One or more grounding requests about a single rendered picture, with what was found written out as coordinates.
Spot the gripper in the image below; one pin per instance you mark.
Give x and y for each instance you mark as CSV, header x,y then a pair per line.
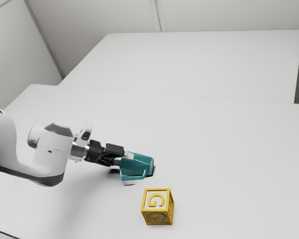
x,y
95,151

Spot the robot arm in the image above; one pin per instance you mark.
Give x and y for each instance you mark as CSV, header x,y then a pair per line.
x,y
47,154

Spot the yellow letter block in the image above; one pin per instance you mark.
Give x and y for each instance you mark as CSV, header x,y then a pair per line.
x,y
157,206

